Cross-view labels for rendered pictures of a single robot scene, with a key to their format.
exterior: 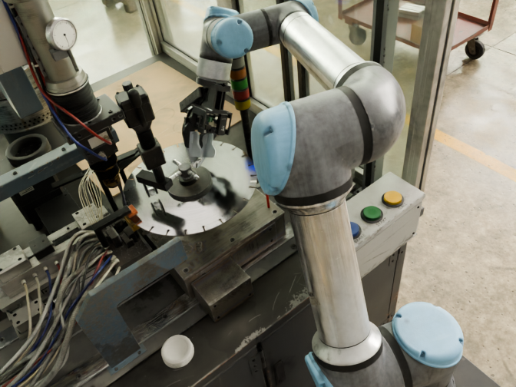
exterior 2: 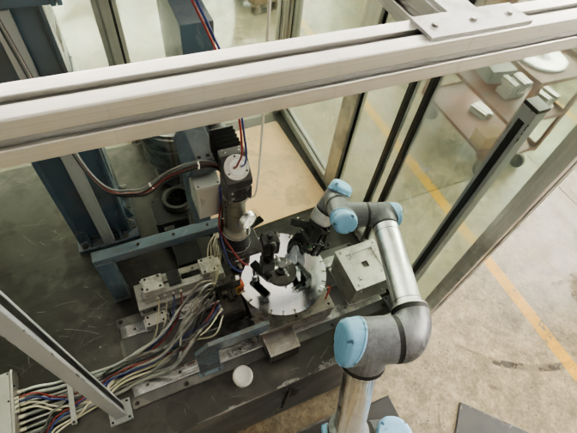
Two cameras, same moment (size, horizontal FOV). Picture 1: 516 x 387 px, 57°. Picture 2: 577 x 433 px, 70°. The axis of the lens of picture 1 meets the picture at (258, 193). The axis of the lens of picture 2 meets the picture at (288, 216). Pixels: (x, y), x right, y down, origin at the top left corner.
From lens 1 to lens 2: 0.58 m
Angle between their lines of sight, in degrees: 9
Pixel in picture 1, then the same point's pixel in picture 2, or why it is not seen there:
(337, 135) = (386, 355)
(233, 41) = (343, 226)
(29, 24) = (231, 210)
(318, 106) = (381, 335)
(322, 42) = (397, 263)
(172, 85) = (281, 150)
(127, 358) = (210, 370)
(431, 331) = not seen: outside the picture
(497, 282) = (457, 357)
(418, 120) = (440, 292)
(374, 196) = not seen: hidden behind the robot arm
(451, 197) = not seen: hidden behind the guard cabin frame
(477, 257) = (451, 334)
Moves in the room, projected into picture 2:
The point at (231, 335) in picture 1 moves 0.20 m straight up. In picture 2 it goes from (277, 375) to (282, 359)
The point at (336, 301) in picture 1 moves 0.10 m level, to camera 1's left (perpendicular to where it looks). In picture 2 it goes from (352, 418) to (315, 411)
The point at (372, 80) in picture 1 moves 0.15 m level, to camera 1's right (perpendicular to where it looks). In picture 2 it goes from (416, 323) to (478, 333)
